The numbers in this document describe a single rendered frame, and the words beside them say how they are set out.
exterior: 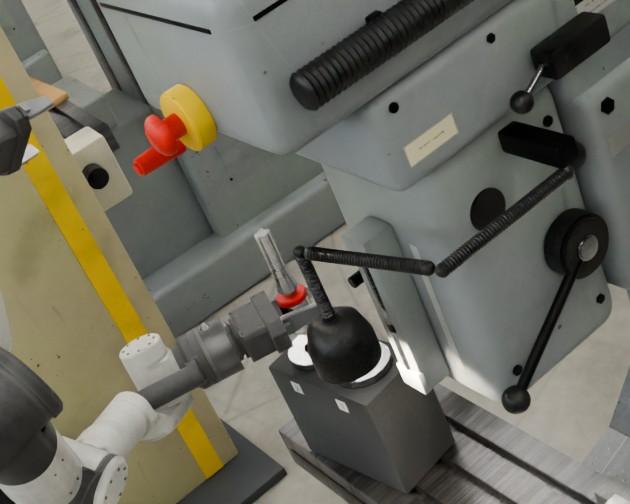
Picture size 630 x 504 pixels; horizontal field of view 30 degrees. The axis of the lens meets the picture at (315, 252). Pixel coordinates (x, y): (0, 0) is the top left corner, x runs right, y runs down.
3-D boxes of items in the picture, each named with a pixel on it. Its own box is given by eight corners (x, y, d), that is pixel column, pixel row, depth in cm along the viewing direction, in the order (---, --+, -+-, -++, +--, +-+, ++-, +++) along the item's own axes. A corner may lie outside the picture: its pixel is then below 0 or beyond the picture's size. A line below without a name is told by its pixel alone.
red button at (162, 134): (172, 165, 102) (152, 126, 100) (151, 155, 106) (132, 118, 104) (201, 145, 104) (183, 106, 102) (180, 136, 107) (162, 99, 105)
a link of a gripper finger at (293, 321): (323, 314, 173) (286, 333, 173) (316, 297, 172) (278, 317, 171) (327, 319, 172) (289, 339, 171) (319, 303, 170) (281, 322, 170)
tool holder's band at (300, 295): (302, 306, 170) (299, 301, 170) (273, 309, 172) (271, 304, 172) (310, 286, 174) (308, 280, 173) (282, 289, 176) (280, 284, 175)
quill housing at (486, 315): (511, 422, 124) (418, 177, 108) (392, 356, 140) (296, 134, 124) (630, 317, 131) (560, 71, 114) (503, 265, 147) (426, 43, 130)
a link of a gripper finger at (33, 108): (56, 108, 182) (27, 122, 178) (41, 96, 183) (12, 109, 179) (58, 101, 181) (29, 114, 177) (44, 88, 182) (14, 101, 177)
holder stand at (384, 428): (407, 496, 174) (362, 399, 164) (309, 451, 190) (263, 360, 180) (456, 441, 179) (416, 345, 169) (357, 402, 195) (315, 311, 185)
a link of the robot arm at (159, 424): (167, 403, 178) (126, 456, 167) (140, 354, 175) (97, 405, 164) (201, 395, 175) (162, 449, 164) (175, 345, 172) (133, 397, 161)
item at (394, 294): (426, 395, 128) (362, 245, 117) (403, 382, 131) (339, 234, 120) (452, 373, 129) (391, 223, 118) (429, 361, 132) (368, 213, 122)
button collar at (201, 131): (209, 158, 103) (181, 100, 100) (177, 144, 108) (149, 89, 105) (226, 146, 104) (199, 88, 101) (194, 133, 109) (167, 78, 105)
